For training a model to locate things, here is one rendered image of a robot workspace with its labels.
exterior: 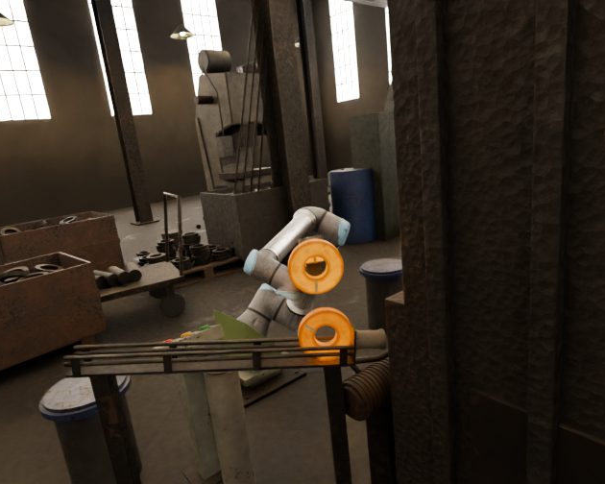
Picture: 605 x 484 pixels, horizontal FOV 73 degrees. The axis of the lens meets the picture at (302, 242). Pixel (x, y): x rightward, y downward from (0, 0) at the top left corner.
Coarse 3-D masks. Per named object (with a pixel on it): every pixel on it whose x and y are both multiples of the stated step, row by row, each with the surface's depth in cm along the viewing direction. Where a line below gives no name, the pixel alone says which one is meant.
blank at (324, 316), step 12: (312, 312) 117; (324, 312) 116; (336, 312) 117; (300, 324) 119; (312, 324) 117; (324, 324) 117; (336, 324) 117; (348, 324) 117; (300, 336) 117; (312, 336) 118; (336, 336) 119; (348, 336) 118; (324, 360) 120
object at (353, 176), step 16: (336, 176) 488; (352, 176) 479; (368, 176) 483; (336, 192) 495; (352, 192) 484; (368, 192) 487; (336, 208) 502; (352, 208) 489; (368, 208) 491; (352, 224) 493; (368, 224) 494; (352, 240) 499; (368, 240) 499
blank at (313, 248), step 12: (312, 240) 115; (324, 240) 116; (300, 252) 114; (312, 252) 114; (324, 252) 115; (336, 252) 115; (288, 264) 115; (300, 264) 115; (336, 264) 116; (300, 276) 116; (312, 276) 119; (324, 276) 117; (336, 276) 117; (300, 288) 117; (312, 288) 117; (324, 288) 117
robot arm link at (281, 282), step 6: (282, 264) 149; (282, 270) 145; (276, 276) 144; (282, 276) 144; (288, 276) 144; (276, 282) 144; (282, 282) 144; (288, 282) 143; (276, 288) 146; (282, 288) 144; (288, 288) 143; (294, 288) 143; (282, 294) 143; (288, 294) 143; (294, 294) 143; (300, 294) 145; (294, 300) 144
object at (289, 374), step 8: (272, 376) 227; (280, 376) 226; (288, 376) 226; (296, 376) 225; (240, 384) 223; (256, 384) 221; (264, 384) 221; (272, 384) 220; (280, 384) 219; (288, 384) 221; (248, 392) 216; (256, 392) 215; (264, 392) 214; (272, 392) 215; (248, 400) 208; (256, 400) 209
